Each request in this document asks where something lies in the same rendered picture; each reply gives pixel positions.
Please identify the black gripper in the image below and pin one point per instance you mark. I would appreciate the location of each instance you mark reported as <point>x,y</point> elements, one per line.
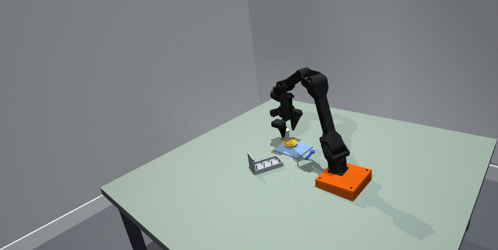
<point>287,113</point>

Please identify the grey dish rack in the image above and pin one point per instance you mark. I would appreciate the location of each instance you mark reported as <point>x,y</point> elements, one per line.
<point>264,165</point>

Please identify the light blue flat mat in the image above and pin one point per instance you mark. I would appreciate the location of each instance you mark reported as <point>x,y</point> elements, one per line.
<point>296,152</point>

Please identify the yellow plate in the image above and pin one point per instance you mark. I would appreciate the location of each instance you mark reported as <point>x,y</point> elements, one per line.
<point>290,143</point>

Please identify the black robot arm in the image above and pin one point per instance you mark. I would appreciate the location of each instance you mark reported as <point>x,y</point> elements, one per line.
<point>334,149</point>

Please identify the grey cylinder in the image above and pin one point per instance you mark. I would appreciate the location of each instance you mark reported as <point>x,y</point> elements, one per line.
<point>286,135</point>

